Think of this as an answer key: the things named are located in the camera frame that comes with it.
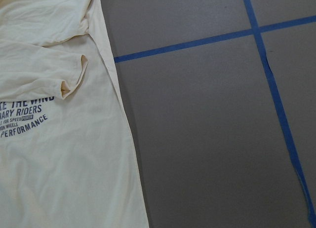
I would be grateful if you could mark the cream long-sleeve printed shirt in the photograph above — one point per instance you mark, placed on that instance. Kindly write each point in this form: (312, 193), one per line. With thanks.
(67, 156)

